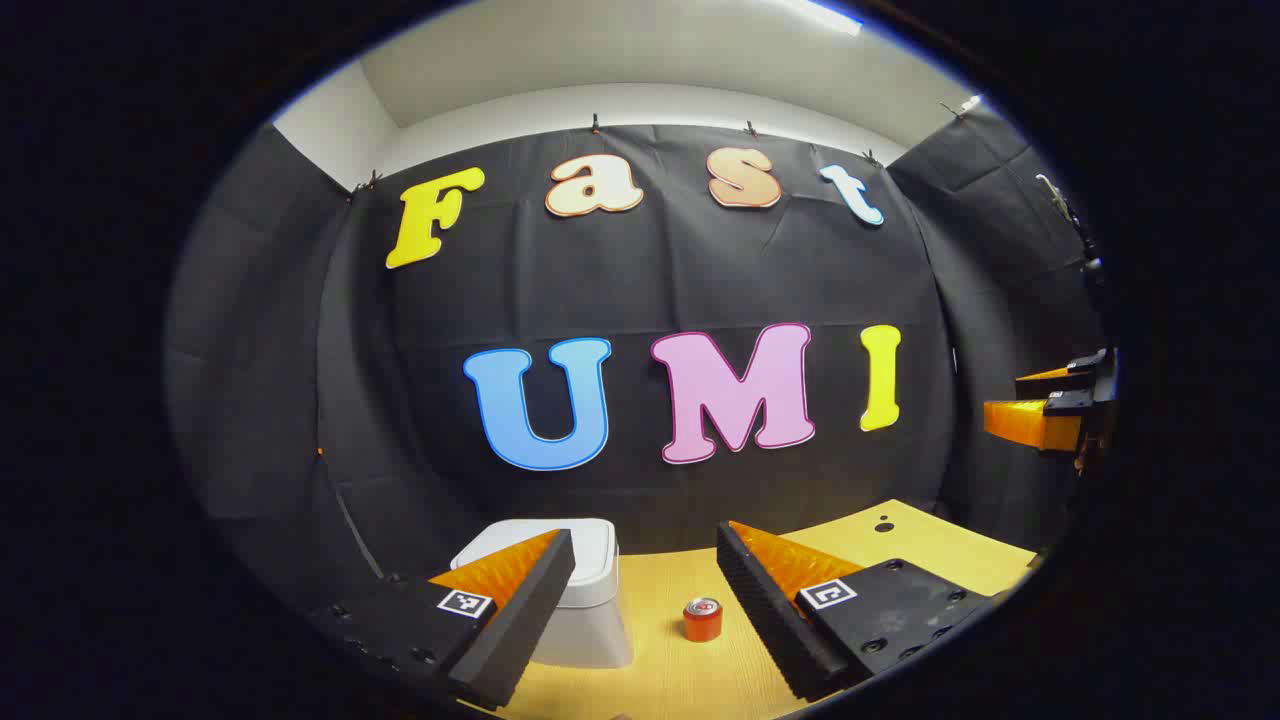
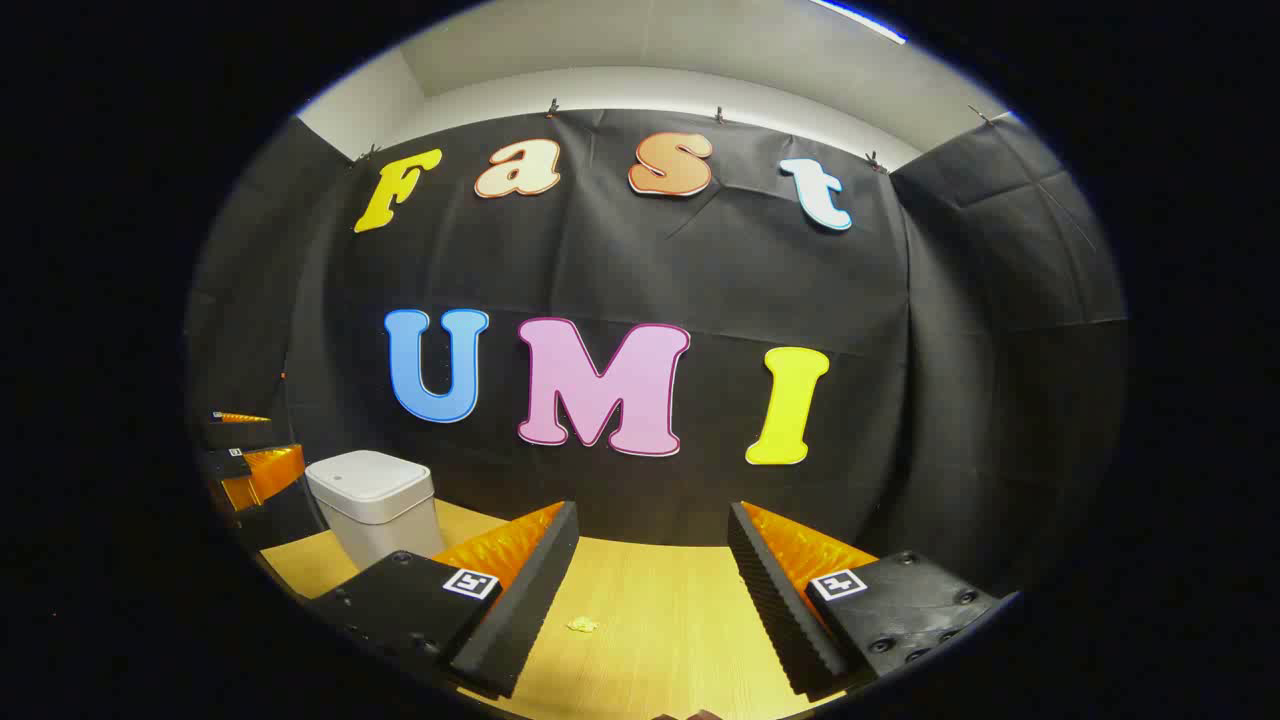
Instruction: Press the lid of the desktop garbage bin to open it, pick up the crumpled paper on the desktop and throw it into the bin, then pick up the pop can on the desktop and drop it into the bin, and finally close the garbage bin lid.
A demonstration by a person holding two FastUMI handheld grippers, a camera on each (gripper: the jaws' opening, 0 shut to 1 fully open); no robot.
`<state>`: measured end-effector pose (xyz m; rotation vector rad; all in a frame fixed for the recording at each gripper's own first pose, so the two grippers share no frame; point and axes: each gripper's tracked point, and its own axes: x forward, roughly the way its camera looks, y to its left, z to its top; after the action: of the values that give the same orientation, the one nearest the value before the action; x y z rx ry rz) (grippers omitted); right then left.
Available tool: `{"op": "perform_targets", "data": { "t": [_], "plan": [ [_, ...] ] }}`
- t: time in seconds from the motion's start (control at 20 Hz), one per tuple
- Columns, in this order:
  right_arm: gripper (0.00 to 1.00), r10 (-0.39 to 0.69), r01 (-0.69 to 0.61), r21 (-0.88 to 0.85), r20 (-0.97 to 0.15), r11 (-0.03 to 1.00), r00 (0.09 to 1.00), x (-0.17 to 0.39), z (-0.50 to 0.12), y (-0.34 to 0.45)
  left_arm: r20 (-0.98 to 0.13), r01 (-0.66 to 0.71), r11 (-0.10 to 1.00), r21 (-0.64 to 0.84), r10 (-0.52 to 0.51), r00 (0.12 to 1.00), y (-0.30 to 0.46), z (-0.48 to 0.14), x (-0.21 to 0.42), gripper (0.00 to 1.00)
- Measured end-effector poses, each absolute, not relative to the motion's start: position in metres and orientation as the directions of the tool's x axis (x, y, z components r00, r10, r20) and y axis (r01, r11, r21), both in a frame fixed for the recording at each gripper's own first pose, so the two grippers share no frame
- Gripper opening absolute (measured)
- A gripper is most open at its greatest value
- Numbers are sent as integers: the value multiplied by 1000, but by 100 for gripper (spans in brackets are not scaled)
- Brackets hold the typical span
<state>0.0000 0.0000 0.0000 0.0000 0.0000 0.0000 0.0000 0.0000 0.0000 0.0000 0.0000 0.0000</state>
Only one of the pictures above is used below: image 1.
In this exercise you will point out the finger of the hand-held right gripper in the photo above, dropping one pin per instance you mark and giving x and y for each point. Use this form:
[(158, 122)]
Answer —
[(1045, 380), (1020, 422)]

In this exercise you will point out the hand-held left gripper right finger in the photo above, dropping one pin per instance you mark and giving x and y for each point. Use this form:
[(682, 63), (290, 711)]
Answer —
[(765, 620)]

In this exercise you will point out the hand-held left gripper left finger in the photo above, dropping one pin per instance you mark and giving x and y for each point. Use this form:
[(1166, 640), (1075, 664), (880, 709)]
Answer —
[(530, 610)]

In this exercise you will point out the white desktop garbage bin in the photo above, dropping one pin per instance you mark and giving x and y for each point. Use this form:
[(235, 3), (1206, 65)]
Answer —
[(590, 610)]

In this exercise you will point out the red pop can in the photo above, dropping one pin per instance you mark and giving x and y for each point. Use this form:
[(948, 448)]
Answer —
[(702, 622)]

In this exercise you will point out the black backdrop cloth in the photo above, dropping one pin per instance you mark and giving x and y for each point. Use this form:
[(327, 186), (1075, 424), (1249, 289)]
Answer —
[(650, 270)]

